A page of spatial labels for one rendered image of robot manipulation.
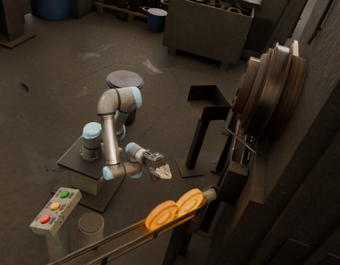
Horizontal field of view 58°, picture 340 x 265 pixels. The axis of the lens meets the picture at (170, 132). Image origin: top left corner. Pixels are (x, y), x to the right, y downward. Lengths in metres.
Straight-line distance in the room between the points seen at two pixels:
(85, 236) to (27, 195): 0.89
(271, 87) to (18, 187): 1.81
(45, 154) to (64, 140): 0.21
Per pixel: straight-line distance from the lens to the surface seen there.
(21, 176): 2.48
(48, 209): 1.54
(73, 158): 2.11
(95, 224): 1.56
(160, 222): 1.38
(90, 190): 2.26
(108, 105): 1.62
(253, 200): 1.35
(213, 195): 1.55
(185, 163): 2.61
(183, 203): 1.38
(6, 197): 2.38
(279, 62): 1.40
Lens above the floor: 1.84
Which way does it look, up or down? 40 degrees down
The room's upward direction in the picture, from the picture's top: 13 degrees clockwise
